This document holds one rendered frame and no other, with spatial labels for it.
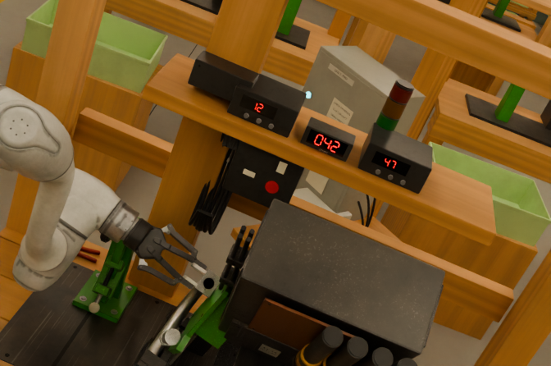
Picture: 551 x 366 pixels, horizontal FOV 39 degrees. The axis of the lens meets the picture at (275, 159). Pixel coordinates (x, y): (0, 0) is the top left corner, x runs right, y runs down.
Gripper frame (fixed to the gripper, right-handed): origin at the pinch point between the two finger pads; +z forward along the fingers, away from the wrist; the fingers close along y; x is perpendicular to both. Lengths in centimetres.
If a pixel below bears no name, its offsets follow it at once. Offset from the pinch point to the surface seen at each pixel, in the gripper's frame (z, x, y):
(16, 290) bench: -34, 33, -26
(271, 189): 1.6, -4.7, 27.2
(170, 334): 1.6, 0.0, -14.5
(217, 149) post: -14.3, 7.3, 30.6
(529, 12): 246, 687, 639
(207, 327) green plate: 7.2, -4.6, -8.7
